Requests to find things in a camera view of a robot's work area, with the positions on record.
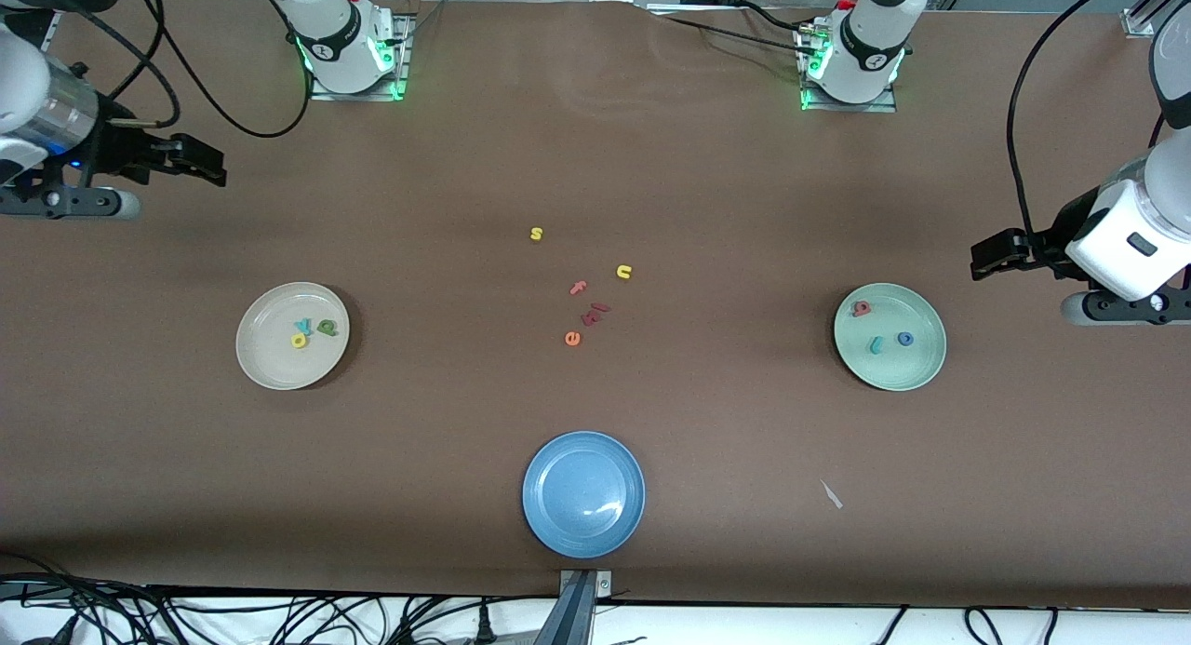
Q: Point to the grey metal mounting post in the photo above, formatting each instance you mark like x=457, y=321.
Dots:
x=577, y=617

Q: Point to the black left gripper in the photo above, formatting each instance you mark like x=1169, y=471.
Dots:
x=1070, y=228

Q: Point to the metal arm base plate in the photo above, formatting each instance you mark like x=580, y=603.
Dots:
x=402, y=59
x=837, y=107

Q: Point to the green plate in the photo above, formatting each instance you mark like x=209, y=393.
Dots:
x=889, y=370

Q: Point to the blue plate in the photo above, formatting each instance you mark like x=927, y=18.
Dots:
x=583, y=494

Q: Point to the beige brown plate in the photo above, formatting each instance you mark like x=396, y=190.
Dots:
x=279, y=366

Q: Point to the dark red foam letter k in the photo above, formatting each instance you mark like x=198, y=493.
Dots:
x=590, y=318

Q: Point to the white paper scrap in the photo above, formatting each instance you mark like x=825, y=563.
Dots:
x=831, y=494

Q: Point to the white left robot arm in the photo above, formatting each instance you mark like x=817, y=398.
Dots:
x=865, y=49

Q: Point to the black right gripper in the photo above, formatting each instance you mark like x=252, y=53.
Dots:
x=119, y=148

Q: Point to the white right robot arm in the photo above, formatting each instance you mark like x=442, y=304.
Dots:
x=335, y=40

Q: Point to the aluminium frame rail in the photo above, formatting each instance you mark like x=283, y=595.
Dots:
x=1149, y=17

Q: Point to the black power plug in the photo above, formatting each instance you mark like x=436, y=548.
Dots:
x=484, y=626

